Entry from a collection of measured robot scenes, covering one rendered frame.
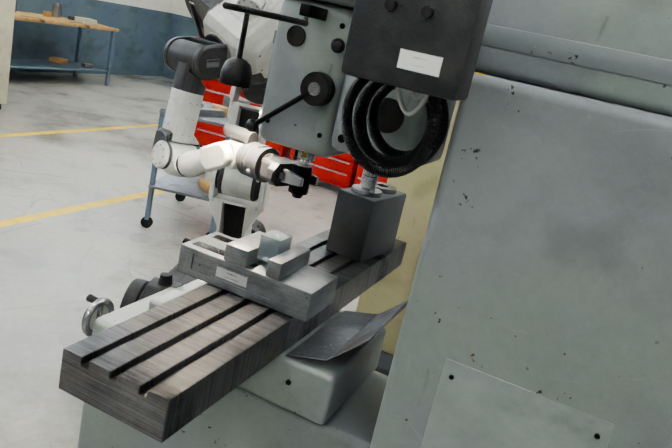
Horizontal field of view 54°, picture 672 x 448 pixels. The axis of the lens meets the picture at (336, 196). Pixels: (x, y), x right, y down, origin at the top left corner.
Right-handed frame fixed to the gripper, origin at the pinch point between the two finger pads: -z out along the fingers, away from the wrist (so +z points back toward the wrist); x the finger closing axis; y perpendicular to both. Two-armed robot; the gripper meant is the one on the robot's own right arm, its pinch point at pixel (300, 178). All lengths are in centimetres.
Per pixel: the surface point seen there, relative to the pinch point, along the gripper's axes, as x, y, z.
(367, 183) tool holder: 37.3, 5.1, 6.4
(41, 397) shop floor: 6, 122, 111
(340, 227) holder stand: 33.0, 19.2, 9.3
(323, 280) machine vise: -1.1, 20.3, -13.6
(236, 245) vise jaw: -14.1, 16.1, 2.9
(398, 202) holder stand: 51, 11, 3
